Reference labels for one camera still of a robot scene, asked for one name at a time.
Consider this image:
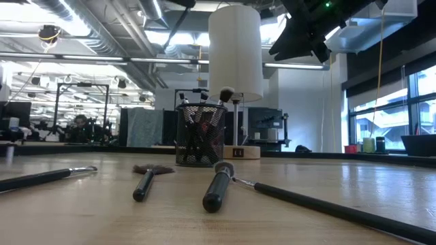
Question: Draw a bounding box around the yellow green cup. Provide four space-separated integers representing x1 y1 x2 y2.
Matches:
362 137 376 154

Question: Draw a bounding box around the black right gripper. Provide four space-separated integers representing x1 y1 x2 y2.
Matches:
268 0 345 64

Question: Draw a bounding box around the yellow black cable reel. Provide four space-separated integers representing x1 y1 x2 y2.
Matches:
37 24 62 44

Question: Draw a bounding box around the short ceiling tube light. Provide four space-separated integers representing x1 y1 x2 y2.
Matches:
264 62 330 71

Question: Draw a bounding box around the white shade table lamp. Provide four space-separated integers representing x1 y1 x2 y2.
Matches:
208 3 264 160

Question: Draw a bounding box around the black mesh pen cup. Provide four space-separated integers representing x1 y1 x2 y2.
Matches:
174 103 228 167

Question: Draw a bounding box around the fan brush black handle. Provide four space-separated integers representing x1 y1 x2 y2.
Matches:
132 163 176 202

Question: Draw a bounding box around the teal cloth partition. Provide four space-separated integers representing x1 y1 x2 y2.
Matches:
126 108 164 148

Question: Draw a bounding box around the black metal frame rig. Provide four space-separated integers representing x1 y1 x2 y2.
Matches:
50 82 110 137

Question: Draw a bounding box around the long thin black brush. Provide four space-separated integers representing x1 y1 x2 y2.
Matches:
232 176 436 245

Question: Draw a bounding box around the long ceiling tube light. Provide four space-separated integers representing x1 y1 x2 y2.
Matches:
130 56 211 65

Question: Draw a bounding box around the round silver ventilation duct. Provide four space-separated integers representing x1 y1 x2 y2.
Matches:
138 0 170 29

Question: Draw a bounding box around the black brush silver ferrule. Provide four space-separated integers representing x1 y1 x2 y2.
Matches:
0 165 98 193

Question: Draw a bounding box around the dark background machine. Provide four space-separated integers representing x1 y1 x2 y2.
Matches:
247 108 291 151

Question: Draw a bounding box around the thick black handle brush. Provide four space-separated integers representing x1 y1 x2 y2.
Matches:
202 161 236 214

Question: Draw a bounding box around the black computer monitor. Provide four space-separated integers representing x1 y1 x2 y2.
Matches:
0 101 32 129

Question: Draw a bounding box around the person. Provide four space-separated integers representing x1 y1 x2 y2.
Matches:
66 114 103 143

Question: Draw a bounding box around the rectangular silver ventilation duct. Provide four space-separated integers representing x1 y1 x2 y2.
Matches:
325 0 418 54

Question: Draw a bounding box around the yellow hanging cable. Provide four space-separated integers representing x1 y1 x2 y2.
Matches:
369 8 385 137

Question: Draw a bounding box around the black bin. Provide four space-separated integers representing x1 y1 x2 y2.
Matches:
401 134 436 157

